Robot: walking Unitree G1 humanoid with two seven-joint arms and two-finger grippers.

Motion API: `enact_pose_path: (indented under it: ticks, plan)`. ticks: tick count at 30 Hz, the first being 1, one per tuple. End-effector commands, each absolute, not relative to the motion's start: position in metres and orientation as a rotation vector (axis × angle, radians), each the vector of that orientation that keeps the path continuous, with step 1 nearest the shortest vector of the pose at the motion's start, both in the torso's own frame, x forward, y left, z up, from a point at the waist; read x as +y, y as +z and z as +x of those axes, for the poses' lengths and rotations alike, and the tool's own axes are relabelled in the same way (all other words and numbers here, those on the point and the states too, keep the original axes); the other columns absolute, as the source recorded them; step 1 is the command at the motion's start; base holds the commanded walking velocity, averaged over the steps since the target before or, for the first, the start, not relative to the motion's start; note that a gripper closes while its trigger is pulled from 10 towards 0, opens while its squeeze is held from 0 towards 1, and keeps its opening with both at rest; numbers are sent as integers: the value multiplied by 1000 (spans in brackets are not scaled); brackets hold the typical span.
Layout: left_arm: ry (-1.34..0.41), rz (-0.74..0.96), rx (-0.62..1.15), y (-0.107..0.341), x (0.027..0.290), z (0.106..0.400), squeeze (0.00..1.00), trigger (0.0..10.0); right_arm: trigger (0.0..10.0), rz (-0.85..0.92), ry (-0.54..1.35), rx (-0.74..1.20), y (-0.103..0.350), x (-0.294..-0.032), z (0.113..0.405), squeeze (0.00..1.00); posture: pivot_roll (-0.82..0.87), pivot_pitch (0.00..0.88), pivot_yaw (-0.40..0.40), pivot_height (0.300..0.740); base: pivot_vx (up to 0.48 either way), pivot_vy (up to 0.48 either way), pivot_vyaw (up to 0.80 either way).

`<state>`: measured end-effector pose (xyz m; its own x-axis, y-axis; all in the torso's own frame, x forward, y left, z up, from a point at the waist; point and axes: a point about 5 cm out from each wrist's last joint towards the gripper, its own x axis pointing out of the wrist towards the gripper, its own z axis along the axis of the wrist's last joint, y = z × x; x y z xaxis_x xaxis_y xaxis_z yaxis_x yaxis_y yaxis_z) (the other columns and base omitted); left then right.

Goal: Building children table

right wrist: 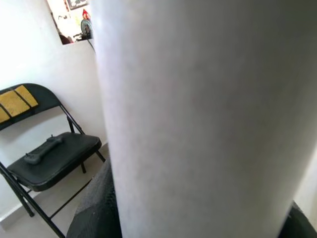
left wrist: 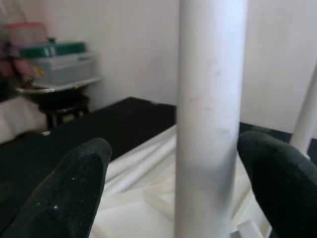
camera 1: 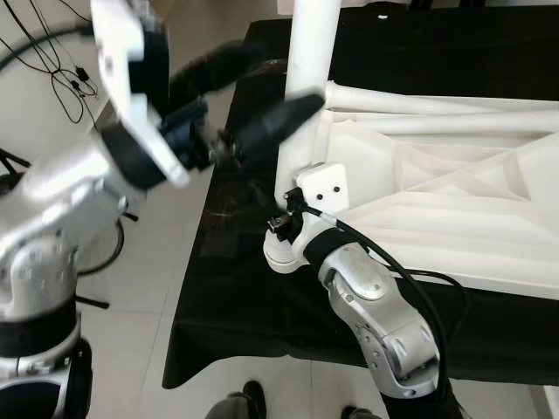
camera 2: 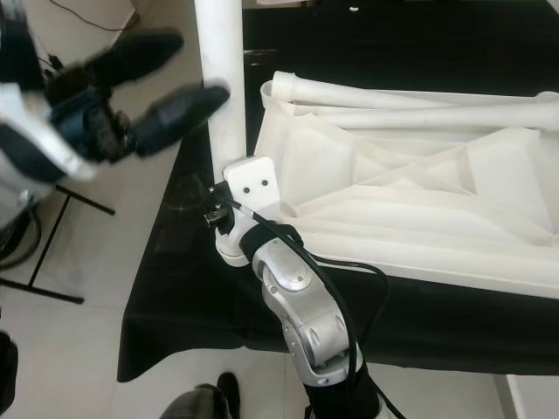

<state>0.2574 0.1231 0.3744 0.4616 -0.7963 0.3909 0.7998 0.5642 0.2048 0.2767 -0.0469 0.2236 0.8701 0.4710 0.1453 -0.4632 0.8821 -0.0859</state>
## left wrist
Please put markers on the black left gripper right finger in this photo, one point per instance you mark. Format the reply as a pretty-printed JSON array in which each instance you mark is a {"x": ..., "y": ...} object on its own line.
[{"x": 284, "y": 193}]

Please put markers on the black round stool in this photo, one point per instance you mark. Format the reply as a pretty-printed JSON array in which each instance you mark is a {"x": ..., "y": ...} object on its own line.
[{"x": 64, "y": 109}]

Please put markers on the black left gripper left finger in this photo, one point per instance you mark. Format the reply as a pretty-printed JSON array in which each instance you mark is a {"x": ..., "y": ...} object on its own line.
[{"x": 62, "y": 198}]

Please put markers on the black metal bowl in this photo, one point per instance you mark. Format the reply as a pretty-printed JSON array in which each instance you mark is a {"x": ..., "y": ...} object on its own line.
[{"x": 59, "y": 96}]

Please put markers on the clear plastic storage box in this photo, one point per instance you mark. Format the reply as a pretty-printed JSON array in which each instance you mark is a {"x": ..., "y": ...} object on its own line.
[{"x": 64, "y": 69}]

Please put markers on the white floor towel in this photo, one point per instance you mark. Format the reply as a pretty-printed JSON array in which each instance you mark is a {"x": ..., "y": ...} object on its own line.
[{"x": 19, "y": 121}]

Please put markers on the red lidded plastic container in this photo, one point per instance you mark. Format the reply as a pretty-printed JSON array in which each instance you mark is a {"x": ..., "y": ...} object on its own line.
[{"x": 24, "y": 32}]

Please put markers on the white plastic table leg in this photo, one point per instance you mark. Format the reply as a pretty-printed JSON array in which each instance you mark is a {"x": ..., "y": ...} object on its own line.
[
  {"x": 210, "y": 99},
  {"x": 303, "y": 124}
]

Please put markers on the white plastic table top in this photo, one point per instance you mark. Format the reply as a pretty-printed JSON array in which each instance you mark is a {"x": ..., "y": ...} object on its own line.
[{"x": 138, "y": 186}]

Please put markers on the pink plastic bag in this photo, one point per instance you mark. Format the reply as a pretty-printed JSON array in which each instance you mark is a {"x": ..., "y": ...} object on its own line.
[{"x": 19, "y": 69}]

